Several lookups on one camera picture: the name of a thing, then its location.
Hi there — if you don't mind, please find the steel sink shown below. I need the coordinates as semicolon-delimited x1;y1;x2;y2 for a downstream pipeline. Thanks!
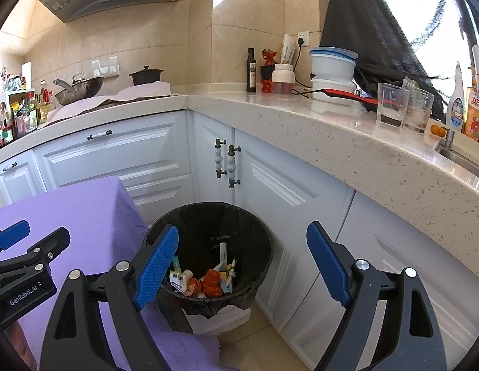
434;139;479;182

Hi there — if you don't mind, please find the speckled stone countertop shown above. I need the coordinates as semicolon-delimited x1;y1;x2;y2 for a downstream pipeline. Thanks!
0;93;479;275

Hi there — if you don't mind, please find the white cabinet door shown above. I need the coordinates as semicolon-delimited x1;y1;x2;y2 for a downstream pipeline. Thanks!
282;193;479;371
32;110;195;225
193;112;240;205
228;129;356;333
0;151;47;205

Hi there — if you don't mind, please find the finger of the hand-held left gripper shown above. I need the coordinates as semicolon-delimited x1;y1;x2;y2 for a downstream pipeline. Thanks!
0;227;71;290
0;220;30;258

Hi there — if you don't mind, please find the person's left hand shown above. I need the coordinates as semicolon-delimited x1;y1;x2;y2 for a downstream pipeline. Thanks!
7;321;32;364

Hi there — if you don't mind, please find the dark cloth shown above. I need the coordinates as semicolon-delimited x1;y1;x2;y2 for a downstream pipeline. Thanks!
320;0;445;117

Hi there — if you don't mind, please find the orange plastic bag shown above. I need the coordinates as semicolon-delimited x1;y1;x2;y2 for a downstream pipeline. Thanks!
186;276;203;298

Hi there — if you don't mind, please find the dark table leg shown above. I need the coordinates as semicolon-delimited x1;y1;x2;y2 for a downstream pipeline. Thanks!
158;297;194;334

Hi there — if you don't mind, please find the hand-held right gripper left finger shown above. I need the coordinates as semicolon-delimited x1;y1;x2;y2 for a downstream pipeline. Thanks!
39;224;180;371

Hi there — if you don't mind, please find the red figurine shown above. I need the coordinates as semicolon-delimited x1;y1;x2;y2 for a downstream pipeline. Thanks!
260;49;279;93

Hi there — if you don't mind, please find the white tube with green print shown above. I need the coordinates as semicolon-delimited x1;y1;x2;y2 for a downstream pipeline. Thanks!
218;241;229;279

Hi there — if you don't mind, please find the white cloth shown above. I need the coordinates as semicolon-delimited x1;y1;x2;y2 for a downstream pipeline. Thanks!
46;81;180;124

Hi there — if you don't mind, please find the white plastic container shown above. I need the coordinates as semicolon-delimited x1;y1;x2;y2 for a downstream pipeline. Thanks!
311;77;358;105

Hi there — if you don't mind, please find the white paper packet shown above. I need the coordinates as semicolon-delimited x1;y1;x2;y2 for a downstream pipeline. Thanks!
169;271;194;292

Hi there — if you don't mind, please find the black power cable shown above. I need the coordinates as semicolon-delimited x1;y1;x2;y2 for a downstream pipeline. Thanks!
291;44;314;99

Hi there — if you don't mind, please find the cluster of condiment bottles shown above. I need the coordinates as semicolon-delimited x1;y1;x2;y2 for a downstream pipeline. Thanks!
0;62;56;151

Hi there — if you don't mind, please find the white printed packet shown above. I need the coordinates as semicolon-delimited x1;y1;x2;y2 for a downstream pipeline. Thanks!
280;34;297;66

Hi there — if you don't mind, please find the white wall rack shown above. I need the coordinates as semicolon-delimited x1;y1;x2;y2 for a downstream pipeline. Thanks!
92;56;120;76

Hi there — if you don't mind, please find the orange-red plastic bag ball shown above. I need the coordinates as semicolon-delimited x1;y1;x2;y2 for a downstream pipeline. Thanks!
203;268;224;298

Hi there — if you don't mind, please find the metal wok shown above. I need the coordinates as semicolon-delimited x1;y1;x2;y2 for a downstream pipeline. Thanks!
53;73;105;106

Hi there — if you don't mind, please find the black pot with lid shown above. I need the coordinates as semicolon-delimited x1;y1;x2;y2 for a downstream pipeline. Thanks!
129;66;165;86

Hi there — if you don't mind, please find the trash bin with black bag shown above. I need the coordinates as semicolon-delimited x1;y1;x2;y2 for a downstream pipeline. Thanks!
143;201;274;336

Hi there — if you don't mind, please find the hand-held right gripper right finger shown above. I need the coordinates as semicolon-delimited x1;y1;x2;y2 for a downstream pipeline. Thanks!
306;221;449;371

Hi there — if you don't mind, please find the white jar with red base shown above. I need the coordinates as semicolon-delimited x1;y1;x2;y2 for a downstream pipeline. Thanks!
271;63;295;94

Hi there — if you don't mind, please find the white spray bottle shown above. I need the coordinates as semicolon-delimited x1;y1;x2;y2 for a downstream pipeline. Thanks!
445;61;466;132

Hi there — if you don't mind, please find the white container with blue lid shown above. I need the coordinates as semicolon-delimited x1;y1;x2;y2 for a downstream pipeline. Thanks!
310;46;359;82

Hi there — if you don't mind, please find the dark glass oil bottle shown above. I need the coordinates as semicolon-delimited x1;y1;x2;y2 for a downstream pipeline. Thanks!
246;47;257;93

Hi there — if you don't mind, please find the clear drinking glass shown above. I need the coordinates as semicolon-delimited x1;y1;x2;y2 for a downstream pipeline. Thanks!
402;85;435;135
376;82;410;127

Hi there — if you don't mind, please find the purple tablecloth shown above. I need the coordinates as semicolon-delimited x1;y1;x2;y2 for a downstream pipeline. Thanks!
0;176;240;371

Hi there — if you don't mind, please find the red and black tool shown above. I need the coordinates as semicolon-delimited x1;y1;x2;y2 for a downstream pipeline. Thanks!
320;88;379;106

